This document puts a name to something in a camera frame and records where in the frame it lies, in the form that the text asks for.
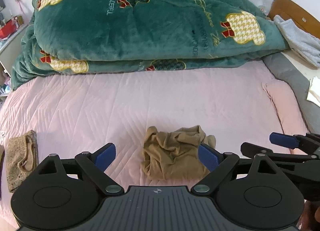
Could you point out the tan khaki t-shirt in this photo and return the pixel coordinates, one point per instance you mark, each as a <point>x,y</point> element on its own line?
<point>174,155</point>

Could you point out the folded speckled brown garment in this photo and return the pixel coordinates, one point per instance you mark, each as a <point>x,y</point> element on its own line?
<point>21,159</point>

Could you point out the orange wooden headboard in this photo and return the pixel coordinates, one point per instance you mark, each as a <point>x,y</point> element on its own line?
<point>287,9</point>

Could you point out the grey pillow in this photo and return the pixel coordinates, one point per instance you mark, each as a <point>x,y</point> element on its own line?
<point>284,70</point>

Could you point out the folded olive brown garment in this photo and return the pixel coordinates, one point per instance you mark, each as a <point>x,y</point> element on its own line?
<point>2,153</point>

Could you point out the person's right hand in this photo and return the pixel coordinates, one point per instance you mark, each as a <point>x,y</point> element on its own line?
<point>309,219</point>

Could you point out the white side shelf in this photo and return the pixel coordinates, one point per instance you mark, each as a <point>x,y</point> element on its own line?
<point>11,48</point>

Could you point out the grey fleece garment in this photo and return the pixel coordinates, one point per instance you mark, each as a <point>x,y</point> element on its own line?
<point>303,43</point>

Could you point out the pink quilted bed sheet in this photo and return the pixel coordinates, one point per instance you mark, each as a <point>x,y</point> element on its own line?
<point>75,113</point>

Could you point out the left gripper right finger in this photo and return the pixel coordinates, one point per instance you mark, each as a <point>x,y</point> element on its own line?
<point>220,166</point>

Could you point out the white paper sheet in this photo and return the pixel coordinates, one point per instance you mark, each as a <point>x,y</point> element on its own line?
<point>314,91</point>

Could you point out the green plush bear blanket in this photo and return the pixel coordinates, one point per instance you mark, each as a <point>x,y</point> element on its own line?
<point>121,36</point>

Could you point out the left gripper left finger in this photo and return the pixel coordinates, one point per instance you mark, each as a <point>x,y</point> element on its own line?
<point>93,166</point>

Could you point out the red plastic basin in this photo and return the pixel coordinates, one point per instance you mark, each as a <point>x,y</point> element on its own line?
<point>8,29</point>

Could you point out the pink pillow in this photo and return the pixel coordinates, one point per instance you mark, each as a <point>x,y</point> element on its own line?
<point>279,112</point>

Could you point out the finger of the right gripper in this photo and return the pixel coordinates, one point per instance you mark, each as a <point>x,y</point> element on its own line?
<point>308,143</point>
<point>289,162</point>

